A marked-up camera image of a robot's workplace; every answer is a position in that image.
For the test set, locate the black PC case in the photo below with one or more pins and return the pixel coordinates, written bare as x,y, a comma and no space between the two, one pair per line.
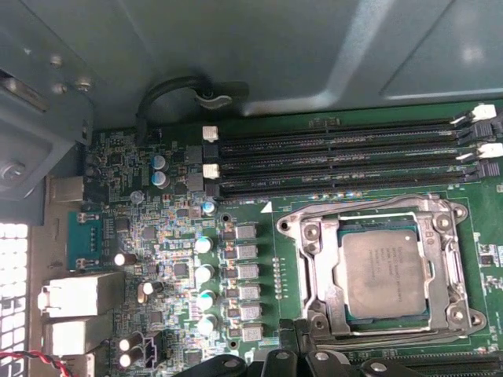
236,47

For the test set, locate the grey square inductor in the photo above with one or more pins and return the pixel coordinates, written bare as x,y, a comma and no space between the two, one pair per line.
250,312
249,291
247,251
245,231
252,334
248,271

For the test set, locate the green motherboard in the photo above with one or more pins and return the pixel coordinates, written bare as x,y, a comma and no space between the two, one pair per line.
265,235

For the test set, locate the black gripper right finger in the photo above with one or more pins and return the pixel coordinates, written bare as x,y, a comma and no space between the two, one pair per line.
322,365

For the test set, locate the silver network port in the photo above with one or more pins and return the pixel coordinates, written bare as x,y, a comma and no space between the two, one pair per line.
82,294
76,334

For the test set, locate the RAM slot white clips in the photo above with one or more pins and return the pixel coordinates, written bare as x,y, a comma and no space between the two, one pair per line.
334,163
334,130

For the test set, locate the CPU socket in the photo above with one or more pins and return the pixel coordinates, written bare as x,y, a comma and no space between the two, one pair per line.
288,282

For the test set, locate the CPU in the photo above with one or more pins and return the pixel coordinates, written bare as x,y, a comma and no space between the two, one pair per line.
385,275

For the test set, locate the blue-grey capacitor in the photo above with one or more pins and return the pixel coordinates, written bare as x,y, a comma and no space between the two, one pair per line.
159,162
208,207
160,180

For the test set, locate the silver cylindrical capacitor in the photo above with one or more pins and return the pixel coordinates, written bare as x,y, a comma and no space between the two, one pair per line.
206,300
207,325
204,273
204,244

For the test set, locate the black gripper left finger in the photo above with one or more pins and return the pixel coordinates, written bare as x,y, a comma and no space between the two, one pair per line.
283,361

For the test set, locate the white fan header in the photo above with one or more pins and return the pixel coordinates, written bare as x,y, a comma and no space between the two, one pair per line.
152,352

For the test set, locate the silver audio port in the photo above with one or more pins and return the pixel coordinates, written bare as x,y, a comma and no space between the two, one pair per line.
67,189

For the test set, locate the teal serial port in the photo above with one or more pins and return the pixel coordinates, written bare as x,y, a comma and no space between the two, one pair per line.
84,241

